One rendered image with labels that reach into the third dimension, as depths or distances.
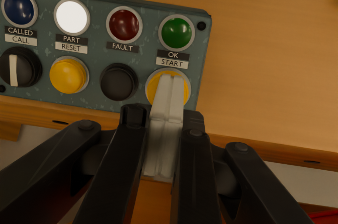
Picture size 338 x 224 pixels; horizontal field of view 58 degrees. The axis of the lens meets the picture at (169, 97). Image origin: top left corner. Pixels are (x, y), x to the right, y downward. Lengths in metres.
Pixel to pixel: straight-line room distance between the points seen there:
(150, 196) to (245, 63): 0.17
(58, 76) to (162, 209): 0.18
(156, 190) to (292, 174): 0.94
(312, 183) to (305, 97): 1.01
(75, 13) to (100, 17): 0.02
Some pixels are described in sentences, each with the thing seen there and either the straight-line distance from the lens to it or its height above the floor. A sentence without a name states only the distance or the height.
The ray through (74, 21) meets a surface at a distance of 0.21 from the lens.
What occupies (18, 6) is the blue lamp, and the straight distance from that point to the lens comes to 0.23.
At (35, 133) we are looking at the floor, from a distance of 1.23.
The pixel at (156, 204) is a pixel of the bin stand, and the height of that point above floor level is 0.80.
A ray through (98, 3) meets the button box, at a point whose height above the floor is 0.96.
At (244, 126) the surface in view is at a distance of 0.25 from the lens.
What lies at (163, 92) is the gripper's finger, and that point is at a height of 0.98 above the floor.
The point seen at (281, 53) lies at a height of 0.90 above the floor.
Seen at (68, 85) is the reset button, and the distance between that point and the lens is 0.22.
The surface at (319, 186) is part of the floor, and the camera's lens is 1.28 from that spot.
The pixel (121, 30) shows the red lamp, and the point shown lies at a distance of 0.21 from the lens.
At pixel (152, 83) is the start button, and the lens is 0.21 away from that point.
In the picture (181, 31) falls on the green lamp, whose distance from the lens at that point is 0.20.
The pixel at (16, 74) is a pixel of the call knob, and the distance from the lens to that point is 0.23.
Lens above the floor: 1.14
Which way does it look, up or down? 76 degrees down
